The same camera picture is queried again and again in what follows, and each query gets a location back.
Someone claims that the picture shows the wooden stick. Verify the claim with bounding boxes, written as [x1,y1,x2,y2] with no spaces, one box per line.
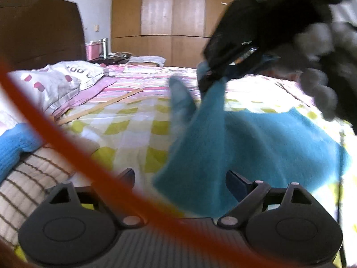
[56,89,143,125]

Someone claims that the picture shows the red cable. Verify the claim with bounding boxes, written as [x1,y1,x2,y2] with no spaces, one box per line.
[0,57,294,268]

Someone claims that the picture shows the pink and green checked bedspread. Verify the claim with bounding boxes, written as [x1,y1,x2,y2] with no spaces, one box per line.
[64,65,356,266]

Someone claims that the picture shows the wooden wardrobe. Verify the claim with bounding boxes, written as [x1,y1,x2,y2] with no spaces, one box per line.
[111,0,232,68]

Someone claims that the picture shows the light blue knit garment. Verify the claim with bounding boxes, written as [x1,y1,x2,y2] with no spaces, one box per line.
[0,124,44,182]

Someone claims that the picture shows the pink storage box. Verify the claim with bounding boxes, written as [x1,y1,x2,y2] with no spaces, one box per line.
[85,41,102,61]

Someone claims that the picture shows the folded white cloth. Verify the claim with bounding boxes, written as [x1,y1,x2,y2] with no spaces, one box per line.
[127,56,166,67]

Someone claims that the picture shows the silver cylinder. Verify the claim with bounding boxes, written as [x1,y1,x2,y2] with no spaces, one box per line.
[100,38,108,59]

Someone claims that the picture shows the dark nightstand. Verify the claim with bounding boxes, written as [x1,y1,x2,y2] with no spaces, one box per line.
[89,52,132,65]

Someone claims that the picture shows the dark wooden headboard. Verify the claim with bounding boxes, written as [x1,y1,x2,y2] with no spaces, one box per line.
[1,0,86,70]

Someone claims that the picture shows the teal knit sweater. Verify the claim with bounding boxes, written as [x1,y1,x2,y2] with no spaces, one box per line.
[152,75,351,218]

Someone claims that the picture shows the beige plaid folded garment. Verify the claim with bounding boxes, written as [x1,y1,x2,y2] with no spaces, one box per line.
[1,144,89,249]

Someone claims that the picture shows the white pillow with pink dots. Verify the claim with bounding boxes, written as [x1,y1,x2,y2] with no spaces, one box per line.
[8,61,115,119]

